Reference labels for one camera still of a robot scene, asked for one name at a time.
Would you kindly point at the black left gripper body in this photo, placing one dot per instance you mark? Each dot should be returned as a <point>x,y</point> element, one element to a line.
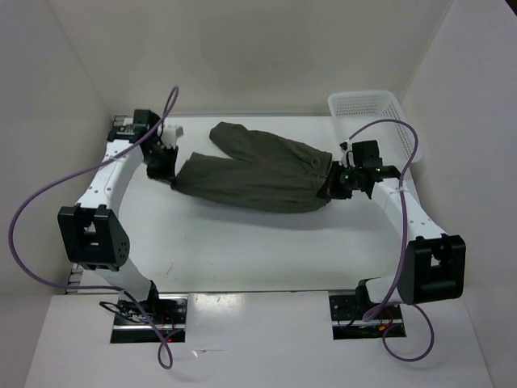
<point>158,162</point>

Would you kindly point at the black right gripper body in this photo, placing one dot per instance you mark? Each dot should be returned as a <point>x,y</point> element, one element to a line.
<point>343,181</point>

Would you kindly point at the olive green shorts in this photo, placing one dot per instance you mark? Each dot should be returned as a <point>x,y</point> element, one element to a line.
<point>261,171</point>

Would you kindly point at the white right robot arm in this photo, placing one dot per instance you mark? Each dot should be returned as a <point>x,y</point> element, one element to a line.
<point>432,261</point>

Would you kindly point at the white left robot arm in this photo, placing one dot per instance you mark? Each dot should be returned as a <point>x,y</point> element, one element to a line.
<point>147,126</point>

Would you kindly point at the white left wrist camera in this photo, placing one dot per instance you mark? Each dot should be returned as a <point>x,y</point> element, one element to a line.
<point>170,134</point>

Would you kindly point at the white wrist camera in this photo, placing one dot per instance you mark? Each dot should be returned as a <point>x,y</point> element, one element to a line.
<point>170,134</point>
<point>347,160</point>

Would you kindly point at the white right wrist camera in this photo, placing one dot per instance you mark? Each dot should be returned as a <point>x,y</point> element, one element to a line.
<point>347,160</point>

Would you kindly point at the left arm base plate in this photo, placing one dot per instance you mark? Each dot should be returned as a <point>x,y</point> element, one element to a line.
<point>131,327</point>

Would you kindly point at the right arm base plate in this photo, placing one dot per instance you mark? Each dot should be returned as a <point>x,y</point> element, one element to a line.
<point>347,323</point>

